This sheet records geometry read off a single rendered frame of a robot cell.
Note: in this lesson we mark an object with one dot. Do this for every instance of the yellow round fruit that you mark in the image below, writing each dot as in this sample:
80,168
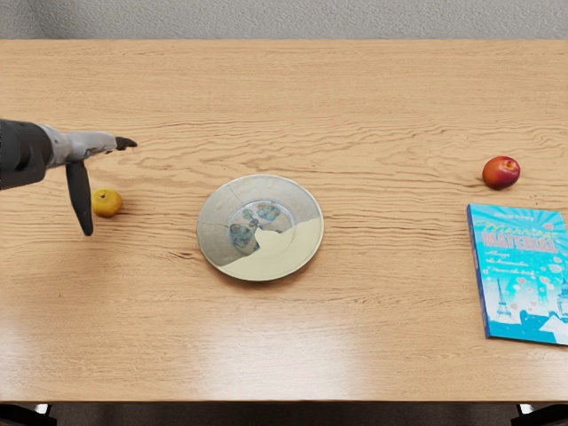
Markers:
107,202

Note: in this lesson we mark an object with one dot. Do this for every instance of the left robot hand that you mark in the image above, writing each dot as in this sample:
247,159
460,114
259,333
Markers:
84,144

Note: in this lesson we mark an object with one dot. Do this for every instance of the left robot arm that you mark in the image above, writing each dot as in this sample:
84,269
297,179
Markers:
22,153

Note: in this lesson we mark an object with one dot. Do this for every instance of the red apple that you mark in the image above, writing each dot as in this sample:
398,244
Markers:
501,172

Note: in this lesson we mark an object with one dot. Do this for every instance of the grey patterned plate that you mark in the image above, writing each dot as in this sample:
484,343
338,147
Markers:
260,227

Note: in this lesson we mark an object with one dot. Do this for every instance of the blue paperback book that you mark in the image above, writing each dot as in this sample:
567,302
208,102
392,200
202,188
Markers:
521,275

